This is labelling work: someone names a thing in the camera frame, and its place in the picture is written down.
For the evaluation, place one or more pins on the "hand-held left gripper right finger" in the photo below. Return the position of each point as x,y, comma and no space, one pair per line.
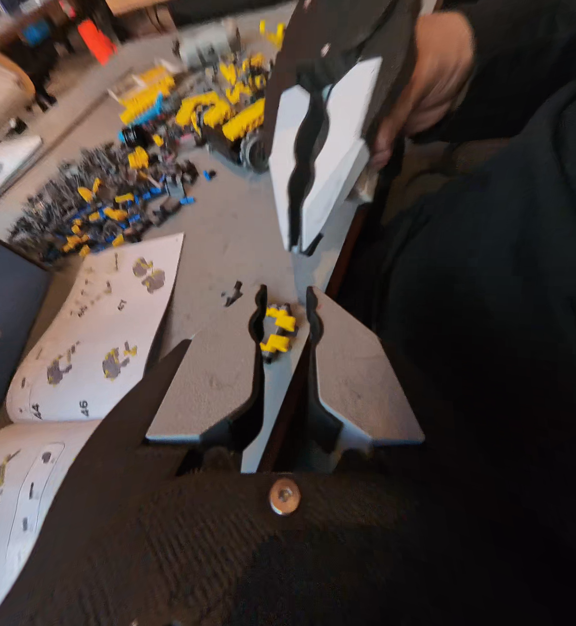
361,386

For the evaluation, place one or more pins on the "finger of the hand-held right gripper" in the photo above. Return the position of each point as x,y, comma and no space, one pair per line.
283,146
346,132

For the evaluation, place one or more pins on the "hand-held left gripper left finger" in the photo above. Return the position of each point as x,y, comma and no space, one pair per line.
205,381

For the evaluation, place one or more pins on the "yellow grey toy brick assembly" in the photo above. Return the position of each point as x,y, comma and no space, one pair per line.
278,330

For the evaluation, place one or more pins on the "pile of toy parts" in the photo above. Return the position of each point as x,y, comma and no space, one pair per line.
97,205

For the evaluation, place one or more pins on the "person's right forearm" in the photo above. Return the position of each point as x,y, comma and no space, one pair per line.
527,58

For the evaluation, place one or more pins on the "person's right hand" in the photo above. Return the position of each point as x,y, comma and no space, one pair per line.
439,68

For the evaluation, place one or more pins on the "yellow black toy vehicle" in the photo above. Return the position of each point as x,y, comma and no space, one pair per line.
229,117

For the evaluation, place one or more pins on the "black toy axle connector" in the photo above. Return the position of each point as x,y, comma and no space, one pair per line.
231,293

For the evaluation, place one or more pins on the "open instruction booklet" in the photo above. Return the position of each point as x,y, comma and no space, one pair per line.
97,318

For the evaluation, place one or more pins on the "grey toy battery box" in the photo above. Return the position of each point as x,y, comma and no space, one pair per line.
205,41

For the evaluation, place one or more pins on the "orange object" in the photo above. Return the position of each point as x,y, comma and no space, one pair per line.
96,41

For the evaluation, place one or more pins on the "white flat stand base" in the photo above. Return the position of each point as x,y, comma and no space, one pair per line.
4,166

